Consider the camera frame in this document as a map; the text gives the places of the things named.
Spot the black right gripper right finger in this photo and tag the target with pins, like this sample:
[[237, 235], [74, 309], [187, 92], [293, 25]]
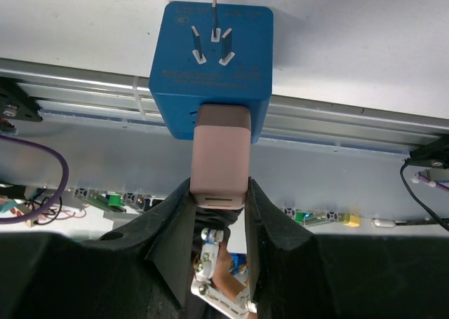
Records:
[[294, 273]]

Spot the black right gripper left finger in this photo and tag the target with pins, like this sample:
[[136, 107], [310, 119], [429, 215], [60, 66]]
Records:
[[139, 270]]

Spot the pink charger plug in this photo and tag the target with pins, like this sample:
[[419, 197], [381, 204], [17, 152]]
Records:
[[221, 156]]

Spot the blue cube socket adapter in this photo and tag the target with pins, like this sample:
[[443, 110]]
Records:
[[211, 53]]

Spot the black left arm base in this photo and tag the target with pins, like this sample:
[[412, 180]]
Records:
[[433, 155]]

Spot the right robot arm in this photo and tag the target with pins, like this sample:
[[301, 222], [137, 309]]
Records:
[[211, 283]]

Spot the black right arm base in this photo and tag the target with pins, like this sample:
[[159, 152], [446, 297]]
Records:
[[16, 103]]

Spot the aluminium front rail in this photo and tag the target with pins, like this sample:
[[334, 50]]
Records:
[[65, 93]]

